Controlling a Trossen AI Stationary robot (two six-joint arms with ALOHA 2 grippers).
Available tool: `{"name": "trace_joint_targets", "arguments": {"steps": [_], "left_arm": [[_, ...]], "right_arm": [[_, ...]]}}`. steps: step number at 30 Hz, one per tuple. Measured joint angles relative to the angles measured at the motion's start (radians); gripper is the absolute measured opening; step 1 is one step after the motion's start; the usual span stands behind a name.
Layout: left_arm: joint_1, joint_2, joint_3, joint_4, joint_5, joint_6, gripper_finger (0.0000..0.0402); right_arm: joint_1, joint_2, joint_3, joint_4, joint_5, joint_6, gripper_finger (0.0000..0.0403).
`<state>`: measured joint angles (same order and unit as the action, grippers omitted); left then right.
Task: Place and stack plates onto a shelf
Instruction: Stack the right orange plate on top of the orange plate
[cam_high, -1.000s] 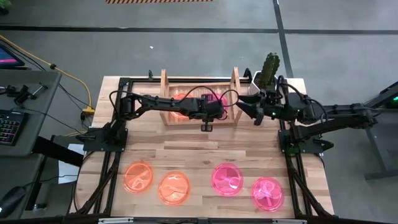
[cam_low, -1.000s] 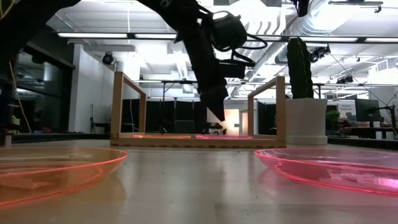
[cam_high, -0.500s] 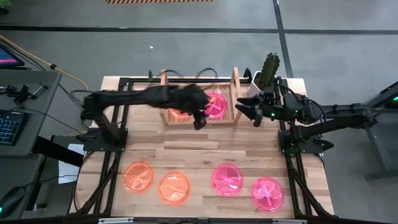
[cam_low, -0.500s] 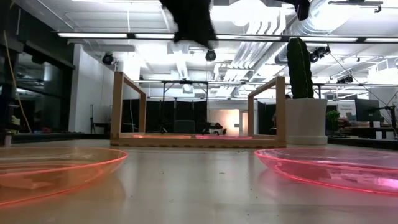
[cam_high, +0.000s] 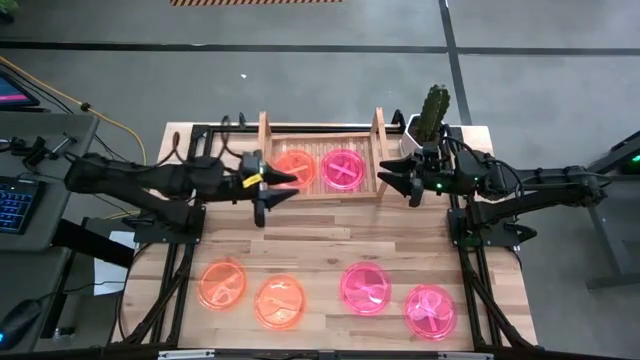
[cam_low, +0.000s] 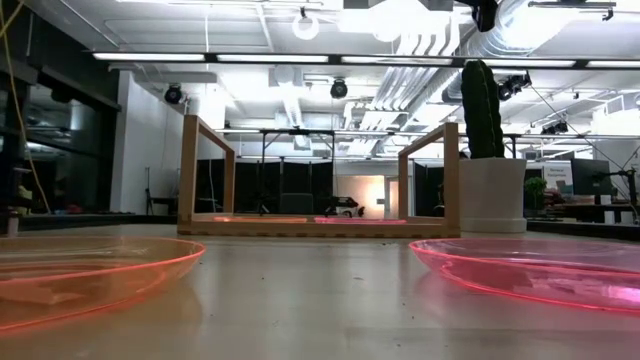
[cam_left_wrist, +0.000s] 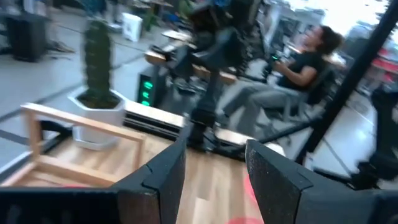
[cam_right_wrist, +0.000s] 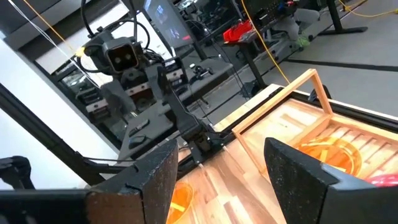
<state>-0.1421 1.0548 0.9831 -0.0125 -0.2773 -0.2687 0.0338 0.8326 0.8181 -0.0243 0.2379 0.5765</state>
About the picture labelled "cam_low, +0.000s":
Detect small white wheeled robot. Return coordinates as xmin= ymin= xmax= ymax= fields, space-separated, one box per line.
xmin=324 ymin=196 xmax=366 ymax=219

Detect black room partition panels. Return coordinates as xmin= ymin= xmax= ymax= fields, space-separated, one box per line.
xmin=194 ymin=158 xmax=335 ymax=215

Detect white plant pot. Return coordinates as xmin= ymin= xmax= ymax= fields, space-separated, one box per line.
xmin=458 ymin=157 xmax=529 ymax=234

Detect tall green cactus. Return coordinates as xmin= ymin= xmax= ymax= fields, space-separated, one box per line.
xmin=460 ymin=59 xmax=506 ymax=160

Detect long ceiling light strip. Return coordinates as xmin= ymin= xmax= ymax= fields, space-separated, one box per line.
xmin=92 ymin=51 xmax=640 ymax=70

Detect small green potted plant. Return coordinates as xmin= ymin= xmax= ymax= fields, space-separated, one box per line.
xmin=525 ymin=176 xmax=549 ymax=209

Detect black track spotlight cluster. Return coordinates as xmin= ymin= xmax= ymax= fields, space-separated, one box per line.
xmin=541 ymin=119 xmax=570 ymax=136
xmin=497 ymin=71 xmax=533 ymax=101

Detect white sign board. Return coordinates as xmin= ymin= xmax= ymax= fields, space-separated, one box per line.
xmin=543 ymin=160 xmax=574 ymax=194

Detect dark office desk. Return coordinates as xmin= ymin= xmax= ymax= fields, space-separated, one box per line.
xmin=527 ymin=199 xmax=640 ymax=241

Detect black computer monitor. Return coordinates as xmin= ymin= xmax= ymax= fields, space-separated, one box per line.
xmin=571 ymin=157 xmax=614 ymax=197

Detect wooden slatted shelf frame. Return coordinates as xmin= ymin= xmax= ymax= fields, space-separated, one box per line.
xmin=177 ymin=114 xmax=462 ymax=239

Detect black metal frame stand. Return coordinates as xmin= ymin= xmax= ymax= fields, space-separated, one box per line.
xmin=259 ymin=128 xmax=336 ymax=216

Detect white ring ceiling lamp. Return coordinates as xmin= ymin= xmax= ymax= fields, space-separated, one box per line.
xmin=291 ymin=7 xmax=321 ymax=42

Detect silver ventilation duct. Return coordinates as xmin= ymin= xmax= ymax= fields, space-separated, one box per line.
xmin=442 ymin=0 xmax=566 ymax=104

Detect black overhead mount bar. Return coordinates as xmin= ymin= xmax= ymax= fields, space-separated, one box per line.
xmin=527 ymin=0 xmax=617 ymax=22

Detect yellow hanging cable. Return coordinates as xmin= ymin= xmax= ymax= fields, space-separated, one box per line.
xmin=0 ymin=0 xmax=52 ymax=215

